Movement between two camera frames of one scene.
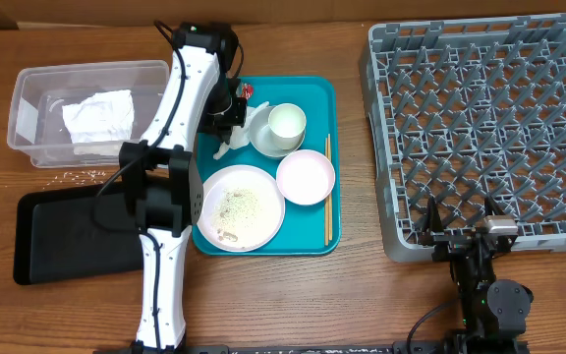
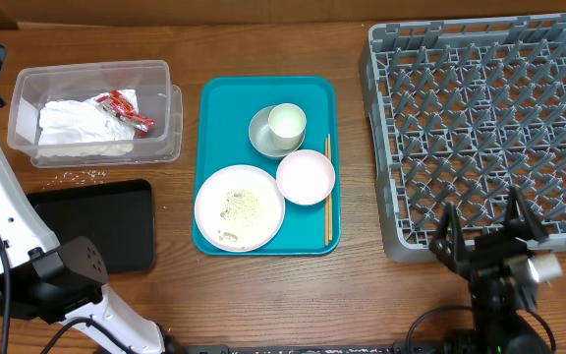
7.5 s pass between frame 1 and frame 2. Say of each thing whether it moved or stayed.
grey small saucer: stayed
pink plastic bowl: stayed
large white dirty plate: stayed
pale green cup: stayed
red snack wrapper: moved
